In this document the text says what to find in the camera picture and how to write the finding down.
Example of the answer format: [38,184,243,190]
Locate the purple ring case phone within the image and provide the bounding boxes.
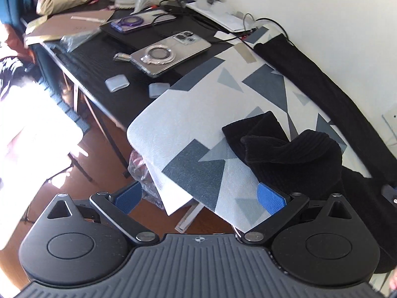
[110,9,176,34]

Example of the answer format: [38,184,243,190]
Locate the geometric patterned table mat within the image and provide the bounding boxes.
[127,26,368,231]

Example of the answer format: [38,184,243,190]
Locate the white paper sheets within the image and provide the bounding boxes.
[186,2,252,33]

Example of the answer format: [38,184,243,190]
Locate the silver glitter case phone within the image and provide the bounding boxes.
[130,31,211,78]

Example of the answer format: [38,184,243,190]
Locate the black ribbed knit garment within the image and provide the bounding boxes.
[223,35,396,273]

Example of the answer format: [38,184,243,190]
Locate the black desk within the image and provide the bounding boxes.
[32,9,232,168]

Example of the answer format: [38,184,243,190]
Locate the white earbud case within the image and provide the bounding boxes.
[105,75,130,93]

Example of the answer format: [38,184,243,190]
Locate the pink notebook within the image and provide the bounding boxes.
[24,9,114,46]

